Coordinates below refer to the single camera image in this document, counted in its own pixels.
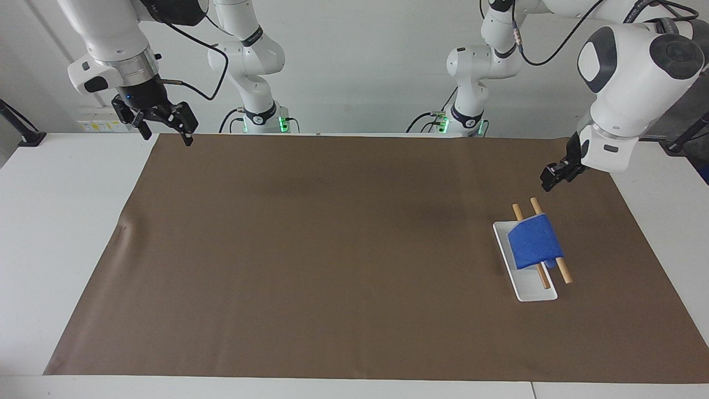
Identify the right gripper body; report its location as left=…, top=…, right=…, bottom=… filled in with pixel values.
left=115, top=76, right=171, bottom=115

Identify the black cable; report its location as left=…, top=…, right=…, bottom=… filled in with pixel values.
left=158, top=17, right=230, bottom=102
left=623, top=0, right=702, bottom=26
left=406, top=111, right=447, bottom=134
left=512, top=0, right=608, bottom=67
left=218, top=108, right=245, bottom=134

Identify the black stand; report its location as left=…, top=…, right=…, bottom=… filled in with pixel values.
left=664, top=112, right=709, bottom=156
left=0, top=99, right=48, bottom=147

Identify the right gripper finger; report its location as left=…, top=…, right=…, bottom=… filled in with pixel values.
left=111, top=95, right=153, bottom=141
left=148, top=101, right=199, bottom=147

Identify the wooden rod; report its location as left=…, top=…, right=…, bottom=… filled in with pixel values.
left=530, top=197, right=573, bottom=285
left=512, top=203, right=552, bottom=290

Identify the blue towel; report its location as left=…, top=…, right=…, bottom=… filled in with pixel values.
left=507, top=213, right=565, bottom=271

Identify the white rack base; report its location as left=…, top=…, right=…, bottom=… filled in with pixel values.
left=492, top=221, right=558, bottom=303

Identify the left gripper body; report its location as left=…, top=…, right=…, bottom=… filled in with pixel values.
left=565, top=133, right=584, bottom=168

